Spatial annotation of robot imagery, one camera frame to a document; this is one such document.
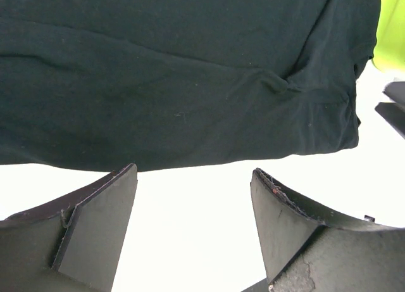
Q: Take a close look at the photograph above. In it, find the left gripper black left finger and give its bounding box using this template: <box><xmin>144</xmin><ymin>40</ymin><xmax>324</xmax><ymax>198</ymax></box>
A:
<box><xmin>1</xmin><ymin>163</ymin><xmax>137</xmax><ymax>291</ymax></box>

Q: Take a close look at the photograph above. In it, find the black t shirt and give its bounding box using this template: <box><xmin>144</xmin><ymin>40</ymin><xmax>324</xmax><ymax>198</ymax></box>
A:
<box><xmin>1</xmin><ymin>0</ymin><xmax>380</xmax><ymax>172</ymax></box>

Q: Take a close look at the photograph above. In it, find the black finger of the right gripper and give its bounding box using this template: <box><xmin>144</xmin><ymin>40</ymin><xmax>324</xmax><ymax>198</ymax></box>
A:
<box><xmin>375</xmin><ymin>103</ymin><xmax>405</xmax><ymax>137</ymax></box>

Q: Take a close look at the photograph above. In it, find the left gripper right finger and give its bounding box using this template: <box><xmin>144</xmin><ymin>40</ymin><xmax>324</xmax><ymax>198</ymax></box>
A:
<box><xmin>251</xmin><ymin>168</ymin><xmax>404</xmax><ymax>291</ymax></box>

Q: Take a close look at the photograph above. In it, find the green plastic tray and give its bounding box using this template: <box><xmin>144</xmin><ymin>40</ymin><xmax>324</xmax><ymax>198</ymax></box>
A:
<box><xmin>372</xmin><ymin>0</ymin><xmax>405</xmax><ymax>75</ymax></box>

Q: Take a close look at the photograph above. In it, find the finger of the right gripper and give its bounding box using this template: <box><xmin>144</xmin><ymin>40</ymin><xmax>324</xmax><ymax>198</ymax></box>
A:
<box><xmin>383</xmin><ymin>81</ymin><xmax>405</xmax><ymax>102</ymax></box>

